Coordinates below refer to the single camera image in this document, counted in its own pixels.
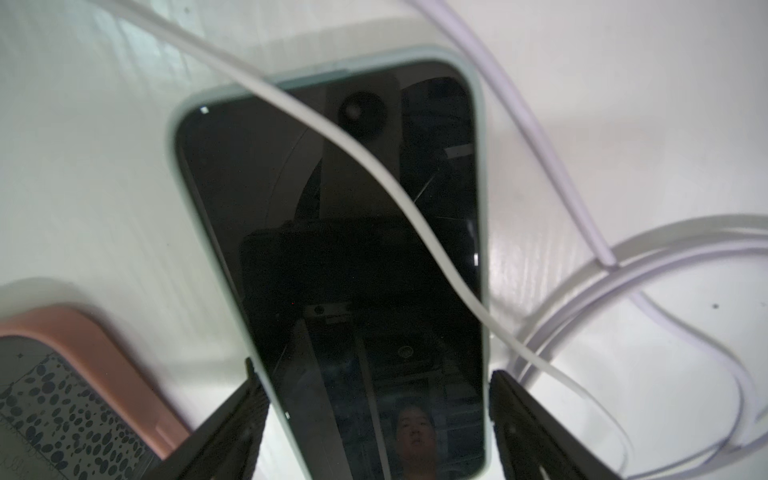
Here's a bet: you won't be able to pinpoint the white charging cable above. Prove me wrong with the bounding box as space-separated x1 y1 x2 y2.
89 0 634 475

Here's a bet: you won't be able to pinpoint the phone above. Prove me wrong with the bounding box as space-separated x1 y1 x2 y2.
1 306 190 479
173 52 488 479

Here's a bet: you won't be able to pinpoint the lilac charging cable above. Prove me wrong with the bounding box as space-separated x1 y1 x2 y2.
413 0 768 480

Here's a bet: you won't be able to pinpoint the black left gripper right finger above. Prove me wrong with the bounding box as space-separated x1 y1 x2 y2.
489 370 619 480

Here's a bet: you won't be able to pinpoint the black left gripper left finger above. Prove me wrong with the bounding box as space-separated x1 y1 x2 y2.
144 359 270 480

